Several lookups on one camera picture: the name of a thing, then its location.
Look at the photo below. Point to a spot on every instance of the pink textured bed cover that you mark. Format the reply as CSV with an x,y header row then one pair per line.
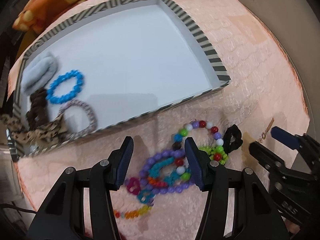
x,y
264,86

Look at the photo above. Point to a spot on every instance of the dark brown scrunchie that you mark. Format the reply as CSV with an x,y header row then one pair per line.
x,y
37,114

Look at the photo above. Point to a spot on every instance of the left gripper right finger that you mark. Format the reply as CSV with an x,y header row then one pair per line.
x,y
198,163

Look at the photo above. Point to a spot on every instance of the black scrunchie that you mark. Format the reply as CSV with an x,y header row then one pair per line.
x,y
232,139

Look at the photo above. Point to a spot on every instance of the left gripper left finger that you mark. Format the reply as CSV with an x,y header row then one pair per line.
x,y
119,162

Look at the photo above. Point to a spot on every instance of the striped cardboard tray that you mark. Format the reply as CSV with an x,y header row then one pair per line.
x,y
126,59

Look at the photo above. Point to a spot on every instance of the light blue fluffy scrunchie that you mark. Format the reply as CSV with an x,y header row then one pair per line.
x,y
38,73

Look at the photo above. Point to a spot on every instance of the right hand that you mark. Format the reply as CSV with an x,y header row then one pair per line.
x,y
292,227

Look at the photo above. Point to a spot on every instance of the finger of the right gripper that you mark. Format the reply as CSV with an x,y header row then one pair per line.
x,y
265,157
287,139

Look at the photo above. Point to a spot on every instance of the leopard print bow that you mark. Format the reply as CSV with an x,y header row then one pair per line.
x,y
44,136

